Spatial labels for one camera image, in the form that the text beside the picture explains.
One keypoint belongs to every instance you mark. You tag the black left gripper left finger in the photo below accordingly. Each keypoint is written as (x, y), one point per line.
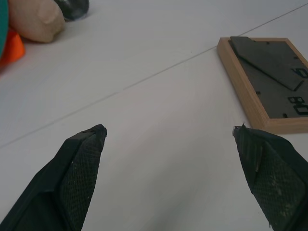
(72, 178)

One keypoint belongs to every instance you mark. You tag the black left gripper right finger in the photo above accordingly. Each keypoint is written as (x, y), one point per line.
(274, 178)

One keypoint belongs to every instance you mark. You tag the orange plush part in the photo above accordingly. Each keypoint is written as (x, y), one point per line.
(10, 49)

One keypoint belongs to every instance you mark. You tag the beige plush toy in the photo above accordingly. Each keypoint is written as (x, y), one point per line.
(36, 19)

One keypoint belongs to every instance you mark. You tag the teal plush part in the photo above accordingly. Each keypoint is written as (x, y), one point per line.
(3, 24)

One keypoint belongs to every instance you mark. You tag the dark round object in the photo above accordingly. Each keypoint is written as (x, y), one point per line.
(73, 8)

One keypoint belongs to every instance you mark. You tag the wooden picture frame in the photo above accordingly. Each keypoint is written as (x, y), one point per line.
(269, 79)

